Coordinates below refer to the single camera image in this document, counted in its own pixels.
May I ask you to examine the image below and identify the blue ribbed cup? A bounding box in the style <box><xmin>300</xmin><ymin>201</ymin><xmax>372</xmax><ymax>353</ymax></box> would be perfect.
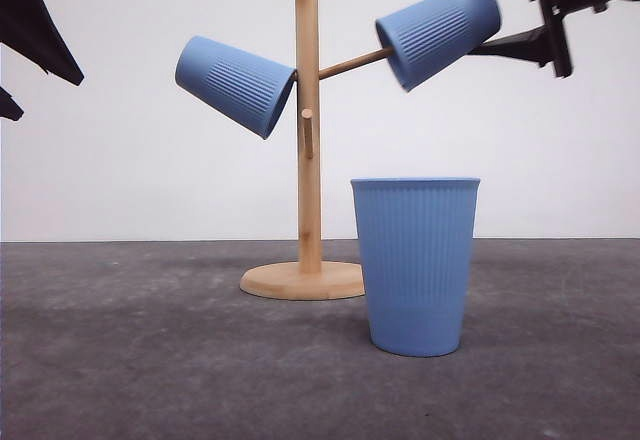
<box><xmin>351</xmin><ymin>177</ymin><xmax>481</xmax><ymax>357</ymax></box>
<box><xmin>375</xmin><ymin>0</ymin><xmax>502</xmax><ymax>92</ymax></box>
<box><xmin>176</xmin><ymin>36</ymin><xmax>297</xmax><ymax>140</ymax></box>

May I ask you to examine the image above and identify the wooden cup tree stand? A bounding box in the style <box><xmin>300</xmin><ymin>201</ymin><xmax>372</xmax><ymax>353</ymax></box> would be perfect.
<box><xmin>240</xmin><ymin>0</ymin><xmax>394</xmax><ymax>301</ymax></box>

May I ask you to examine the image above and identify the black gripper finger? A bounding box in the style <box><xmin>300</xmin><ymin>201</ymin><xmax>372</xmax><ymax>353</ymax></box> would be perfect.
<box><xmin>0</xmin><ymin>86</ymin><xmax>25</xmax><ymax>121</ymax></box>
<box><xmin>0</xmin><ymin>0</ymin><xmax>85</xmax><ymax>85</ymax></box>
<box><xmin>468</xmin><ymin>23</ymin><xmax>552</xmax><ymax>68</ymax></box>

